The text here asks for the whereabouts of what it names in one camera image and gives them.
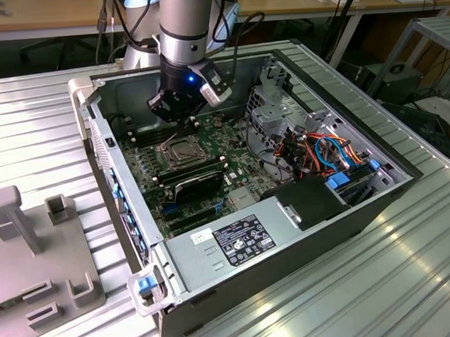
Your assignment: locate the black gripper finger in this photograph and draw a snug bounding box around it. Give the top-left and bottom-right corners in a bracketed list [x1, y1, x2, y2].
[146, 87, 186, 133]
[179, 100, 208, 130]

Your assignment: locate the metal socket cover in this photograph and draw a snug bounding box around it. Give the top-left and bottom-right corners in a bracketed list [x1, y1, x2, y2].
[164, 136, 210, 169]

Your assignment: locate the silver CPU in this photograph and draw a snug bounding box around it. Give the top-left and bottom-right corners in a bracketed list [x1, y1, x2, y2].
[172, 141, 200, 161]

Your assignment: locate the black RAM slot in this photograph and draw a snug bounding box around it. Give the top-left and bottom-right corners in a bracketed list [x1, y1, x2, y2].
[130, 118, 200, 140]
[134, 127, 179, 149]

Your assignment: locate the CPU socket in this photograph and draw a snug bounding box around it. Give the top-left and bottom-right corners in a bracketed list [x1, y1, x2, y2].
[155, 134, 214, 171]

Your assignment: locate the black expansion slot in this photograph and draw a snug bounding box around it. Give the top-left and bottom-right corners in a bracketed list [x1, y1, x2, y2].
[171, 213, 221, 234]
[165, 205, 217, 228]

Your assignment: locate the black RAM stick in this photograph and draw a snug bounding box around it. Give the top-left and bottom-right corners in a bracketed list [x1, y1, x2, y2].
[156, 161, 226, 186]

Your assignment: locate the green motherboard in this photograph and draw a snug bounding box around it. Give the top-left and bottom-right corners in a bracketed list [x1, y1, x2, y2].
[115, 111, 286, 243]

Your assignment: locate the silver metal drive cage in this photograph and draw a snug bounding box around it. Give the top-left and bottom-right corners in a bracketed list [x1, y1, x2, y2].
[241, 51, 347, 183]

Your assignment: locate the pale blue teach pendant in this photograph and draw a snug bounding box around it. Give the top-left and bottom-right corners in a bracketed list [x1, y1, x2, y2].
[204, 3, 242, 52]

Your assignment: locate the black graphics card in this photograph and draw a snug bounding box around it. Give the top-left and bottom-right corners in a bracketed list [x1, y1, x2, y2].
[171, 167, 228, 205]

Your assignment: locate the silver chipset heatsink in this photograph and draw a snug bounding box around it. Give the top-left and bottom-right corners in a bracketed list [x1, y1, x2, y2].
[228, 187, 261, 213]

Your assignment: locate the black plastic shroud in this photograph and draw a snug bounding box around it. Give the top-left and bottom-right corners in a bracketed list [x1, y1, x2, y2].
[259, 173, 352, 234]

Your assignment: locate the silver power supply unit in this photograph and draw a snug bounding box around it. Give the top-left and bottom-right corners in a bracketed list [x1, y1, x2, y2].
[161, 194, 306, 296]

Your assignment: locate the wooden desk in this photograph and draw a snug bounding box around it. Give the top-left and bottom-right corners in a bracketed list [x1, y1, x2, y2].
[0, 0, 450, 89]

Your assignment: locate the blue disk carrier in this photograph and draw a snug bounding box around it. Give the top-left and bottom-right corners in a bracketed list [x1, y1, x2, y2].
[324, 160, 381, 194]

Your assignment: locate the grey open PC case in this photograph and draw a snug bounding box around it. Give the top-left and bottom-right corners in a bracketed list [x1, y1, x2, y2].
[65, 41, 431, 337]

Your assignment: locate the blue case latch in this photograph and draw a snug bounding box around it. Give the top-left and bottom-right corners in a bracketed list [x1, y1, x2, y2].
[137, 277, 157, 296]

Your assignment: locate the grey parts rack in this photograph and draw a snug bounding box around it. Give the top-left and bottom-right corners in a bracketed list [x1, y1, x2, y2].
[0, 180, 109, 337]

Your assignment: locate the black bag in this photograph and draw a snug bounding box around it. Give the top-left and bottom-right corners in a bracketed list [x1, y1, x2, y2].
[379, 100, 450, 165]

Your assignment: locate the grey metal slat table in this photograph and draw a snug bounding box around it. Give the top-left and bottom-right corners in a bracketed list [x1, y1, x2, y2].
[362, 15, 450, 102]

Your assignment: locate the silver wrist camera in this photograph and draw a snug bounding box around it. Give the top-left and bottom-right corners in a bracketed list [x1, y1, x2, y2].
[187, 58, 233, 110]

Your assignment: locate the black fan wire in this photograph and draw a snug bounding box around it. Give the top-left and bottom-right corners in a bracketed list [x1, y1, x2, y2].
[103, 112, 133, 127]

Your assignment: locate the black camera cable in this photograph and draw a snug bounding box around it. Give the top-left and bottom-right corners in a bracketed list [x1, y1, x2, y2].
[208, 0, 271, 87]

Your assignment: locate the black arm cable with plug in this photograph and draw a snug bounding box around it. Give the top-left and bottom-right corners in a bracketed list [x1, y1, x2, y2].
[92, 0, 119, 66]

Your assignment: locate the orange wire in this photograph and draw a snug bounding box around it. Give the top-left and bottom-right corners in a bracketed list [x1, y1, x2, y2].
[275, 129, 362, 174]

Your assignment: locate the blue wire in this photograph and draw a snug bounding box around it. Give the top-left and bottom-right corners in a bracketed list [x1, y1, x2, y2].
[312, 135, 354, 178]

